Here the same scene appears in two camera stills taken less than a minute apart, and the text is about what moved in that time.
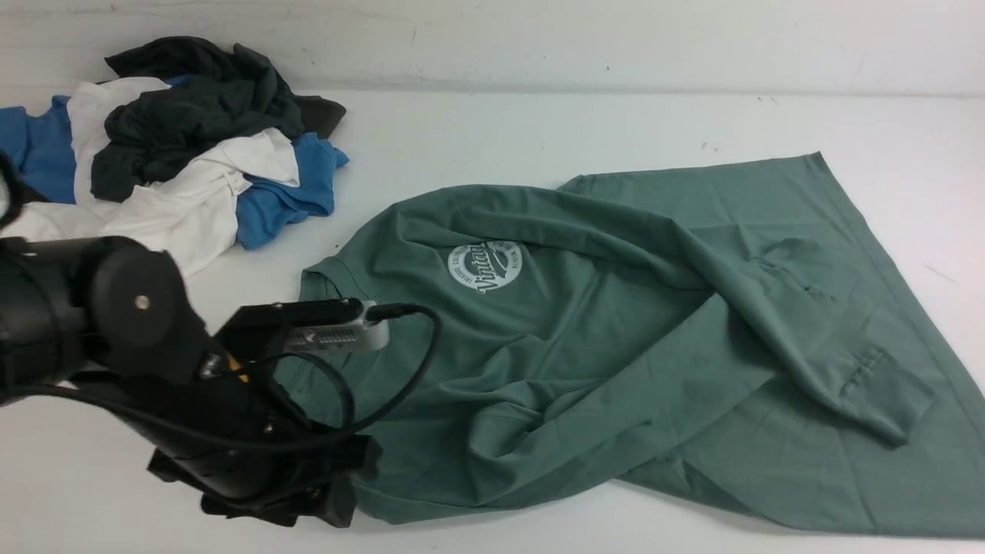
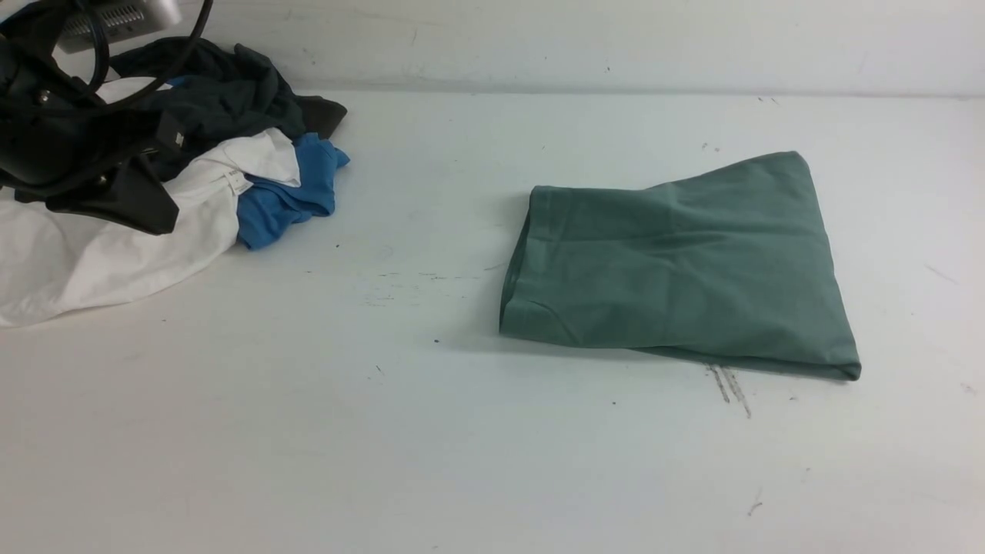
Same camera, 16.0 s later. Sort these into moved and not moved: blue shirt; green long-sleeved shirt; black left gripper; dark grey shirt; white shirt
Moved: green long-sleeved shirt; black left gripper
Not moved: dark grey shirt; blue shirt; white shirt
